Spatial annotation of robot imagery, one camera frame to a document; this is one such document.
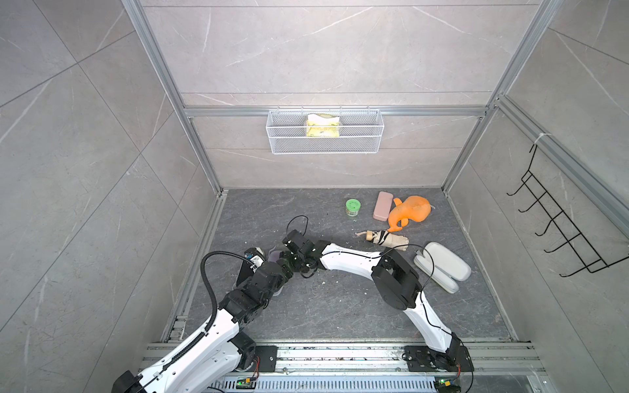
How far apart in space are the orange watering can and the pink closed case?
0.09 feet

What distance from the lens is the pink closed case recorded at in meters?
1.09

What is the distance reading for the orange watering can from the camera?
1.06 metres

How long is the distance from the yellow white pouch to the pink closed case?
1.35ft

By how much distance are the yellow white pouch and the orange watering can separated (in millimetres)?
450

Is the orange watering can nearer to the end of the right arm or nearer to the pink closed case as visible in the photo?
the pink closed case
